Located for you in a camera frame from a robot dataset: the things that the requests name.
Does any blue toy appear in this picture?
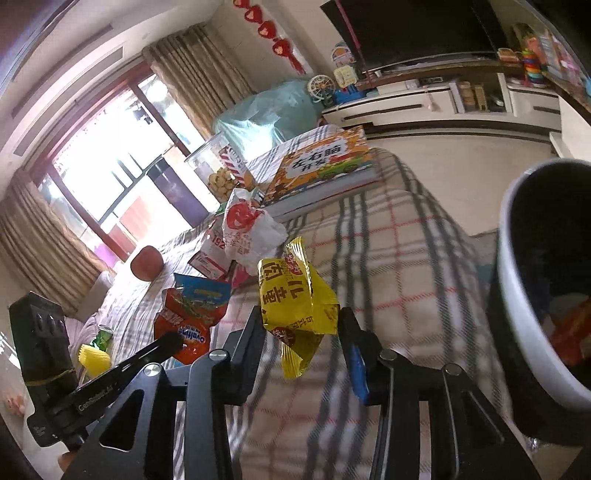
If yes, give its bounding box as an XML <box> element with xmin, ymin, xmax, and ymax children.
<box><xmin>335</xmin><ymin>85</ymin><xmax>370</xmax><ymax>105</ymax></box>

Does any purple bottle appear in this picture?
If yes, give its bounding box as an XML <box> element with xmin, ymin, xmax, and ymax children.
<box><xmin>147</xmin><ymin>157</ymin><xmax>211</xmax><ymax>229</ymax></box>

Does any yellow snack wrapper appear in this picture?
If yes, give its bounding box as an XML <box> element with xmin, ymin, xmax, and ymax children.
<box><xmin>257</xmin><ymin>236</ymin><xmax>341</xmax><ymax>380</ymax></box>

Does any beige curtain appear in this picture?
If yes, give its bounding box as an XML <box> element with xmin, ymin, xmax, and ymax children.
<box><xmin>142</xmin><ymin>23</ymin><xmax>257</xmax><ymax>139</ymax></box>
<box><xmin>0</xmin><ymin>168</ymin><xmax>116</xmax><ymax>315</ymax></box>

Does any white television cabinet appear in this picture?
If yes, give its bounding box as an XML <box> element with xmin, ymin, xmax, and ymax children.
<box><xmin>321</xmin><ymin>60</ymin><xmax>561</xmax><ymax>136</ymax></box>

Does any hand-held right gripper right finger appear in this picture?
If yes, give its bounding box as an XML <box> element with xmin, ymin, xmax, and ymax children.
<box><xmin>337</xmin><ymin>307</ymin><xmax>543</xmax><ymax>480</ymax></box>

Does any orange puzzle box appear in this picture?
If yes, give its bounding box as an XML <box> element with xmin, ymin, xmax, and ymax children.
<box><xmin>247</xmin><ymin>124</ymin><xmax>384</xmax><ymax>222</ymax></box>

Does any black television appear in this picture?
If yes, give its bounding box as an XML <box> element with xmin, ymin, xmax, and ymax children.
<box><xmin>320</xmin><ymin>0</ymin><xmax>509</xmax><ymax>75</ymax></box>

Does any white-rimmed bin with black bag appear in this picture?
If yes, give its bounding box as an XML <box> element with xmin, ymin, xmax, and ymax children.
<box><xmin>487</xmin><ymin>158</ymin><xmax>591</xmax><ymax>446</ymax></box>

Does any red heart hanging decoration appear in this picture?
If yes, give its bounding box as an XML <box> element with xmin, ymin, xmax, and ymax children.
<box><xmin>233</xmin><ymin>0</ymin><xmax>308</xmax><ymax>77</ymax></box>

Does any white plastic bag red print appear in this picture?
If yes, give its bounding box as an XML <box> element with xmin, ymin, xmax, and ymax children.
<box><xmin>223</xmin><ymin>187</ymin><xmax>288</xmax><ymax>273</ymax></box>

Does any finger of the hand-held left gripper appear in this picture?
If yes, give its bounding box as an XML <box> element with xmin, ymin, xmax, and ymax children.
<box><xmin>111</xmin><ymin>332</ymin><xmax>186</xmax><ymax>387</ymax></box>

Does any green can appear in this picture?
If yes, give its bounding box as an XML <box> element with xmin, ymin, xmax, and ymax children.
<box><xmin>92</xmin><ymin>325</ymin><xmax>114</xmax><ymax>352</ymax></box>

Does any teal covered armchair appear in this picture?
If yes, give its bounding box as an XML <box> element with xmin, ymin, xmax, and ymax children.
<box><xmin>211</xmin><ymin>78</ymin><xmax>324</xmax><ymax>158</ymax></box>

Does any pink sofa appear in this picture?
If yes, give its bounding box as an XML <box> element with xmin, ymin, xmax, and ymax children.
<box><xmin>69</xmin><ymin>270</ymin><xmax>116</xmax><ymax>324</ymax></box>

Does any marble top coffee table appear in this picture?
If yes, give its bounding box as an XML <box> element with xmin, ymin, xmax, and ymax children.
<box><xmin>545</xmin><ymin>28</ymin><xmax>591</xmax><ymax>158</ymax></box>

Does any orange-red snack wrapper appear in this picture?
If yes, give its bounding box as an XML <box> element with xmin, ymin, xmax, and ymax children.
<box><xmin>153</xmin><ymin>273</ymin><xmax>232</xmax><ymax>365</ymax></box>

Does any colourful toy card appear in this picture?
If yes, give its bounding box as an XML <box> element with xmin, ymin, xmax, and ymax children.
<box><xmin>330</xmin><ymin>41</ymin><xmax>356</xmax><ymax>68</ymax></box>

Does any clear cookie jar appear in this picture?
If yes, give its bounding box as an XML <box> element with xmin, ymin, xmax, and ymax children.
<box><xmin>185</xmin><ymin>131</ymin><xmax>254</xmax><ymax>204</ymax></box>

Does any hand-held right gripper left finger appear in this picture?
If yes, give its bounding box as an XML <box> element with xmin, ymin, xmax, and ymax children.
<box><xmin>60</xmin><ymin>305</ymin><xmax>269</xmax><ymax>480</ymax></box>

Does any yellow plastic bottle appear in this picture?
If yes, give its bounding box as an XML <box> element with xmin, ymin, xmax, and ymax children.
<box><xmin>78</xmin><ymin>342</ymin><xmax>112</xmax><ymax>377</ymax></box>

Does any rainbow stacking ring toy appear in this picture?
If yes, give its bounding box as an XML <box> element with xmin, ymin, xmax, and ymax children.
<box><xmin>522</xmin><ymin>48</ymin><xmax>548</xmax><ymax>86</ymax></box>

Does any red white flat carton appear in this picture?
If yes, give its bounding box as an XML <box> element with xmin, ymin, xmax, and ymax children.
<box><xmin>187</xmin><ymin>222</ymin><xmax>241</xmax><ymax>282</ymax></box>

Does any plaid blanket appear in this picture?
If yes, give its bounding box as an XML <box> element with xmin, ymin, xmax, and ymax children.
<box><xmin>65</xmin><ymin>124</ymin><xmax>522</xmax><ymax>480</ymax></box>

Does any ferris wheel toy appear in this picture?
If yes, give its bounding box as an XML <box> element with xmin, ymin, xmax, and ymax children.
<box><xmin>307</xmin><ymin>75</ymin><xmax>336</xmax><ymax>109</ymax></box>

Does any sliding glass door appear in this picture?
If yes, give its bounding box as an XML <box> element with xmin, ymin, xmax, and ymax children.
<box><xmin>28</xmin><ymin>69</ymin><xmax>195</xmax><ymax>259</ymax></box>

